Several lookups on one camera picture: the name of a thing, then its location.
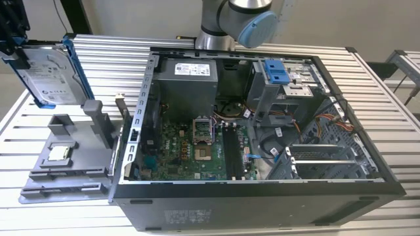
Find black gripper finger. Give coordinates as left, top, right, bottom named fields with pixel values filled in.
left=0, top=27, right=13, bottom=59
left=5, top=27, right=31, bottom=70

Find hard disk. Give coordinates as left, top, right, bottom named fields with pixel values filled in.
left=0, top=35, right=96, bottom=110

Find coloured power wire bundle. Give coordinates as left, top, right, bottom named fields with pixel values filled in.
left=315, top=113, right=357, bottom=135

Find grey disk bay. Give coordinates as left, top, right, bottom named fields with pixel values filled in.
left=265, top=144, right=375, bottom=180

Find silver CPU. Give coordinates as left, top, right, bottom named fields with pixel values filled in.
left=47, top=146, right=72, bottom=160

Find green graphics card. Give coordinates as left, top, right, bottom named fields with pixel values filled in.
left=113, top=92, right=133, bottom=177

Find grey parts rack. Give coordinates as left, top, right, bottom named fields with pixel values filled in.
left=19, top=99, right=127, bottom=205

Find black case fan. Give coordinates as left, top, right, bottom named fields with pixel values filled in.
left=143, top=81, right=164, bottom=153

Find grey power supply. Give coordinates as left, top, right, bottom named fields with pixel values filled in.
left=153, top=59, right=219, bottom=118

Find green motherboard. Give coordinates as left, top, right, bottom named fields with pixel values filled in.
left=129, top=115, right=260, bottom=181

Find metal socket cover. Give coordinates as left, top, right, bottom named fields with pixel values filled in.
left=192, top=118, right=216, bottom=145

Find CPU socket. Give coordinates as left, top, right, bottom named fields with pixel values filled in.
left=193, top=145, right=213, bottom=162

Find black RAM slot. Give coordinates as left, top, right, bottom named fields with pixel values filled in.
left=233, top=122, right=248, bottom=181
left=229, top=122, right=243, bottom=181
left=221, top=122, right=235, bottom=181
left=225, top=122, right=239, bottom=181

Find grey optical drive cage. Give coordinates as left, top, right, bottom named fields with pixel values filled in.
left=245, top=58, right=331, bottom=126

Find blue drive latch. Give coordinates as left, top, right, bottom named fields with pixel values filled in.
left=264, top=59, right=292, bottom=84

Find black PC case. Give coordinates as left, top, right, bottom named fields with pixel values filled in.
left=109, top=45, right=408, bottom=233

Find aluminium side table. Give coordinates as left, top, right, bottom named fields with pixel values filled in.
left=381, top=49, right=420, bottom=104

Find black metal post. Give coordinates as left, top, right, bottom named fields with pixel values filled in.
left=60, top=0, right=95, bottom=35

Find yellow black supply wires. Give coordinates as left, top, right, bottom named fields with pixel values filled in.
left=212, top=108, right=255, bottom=120

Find black looped wire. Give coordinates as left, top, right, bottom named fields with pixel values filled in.
left=257, top=127, right=316, bottom=162

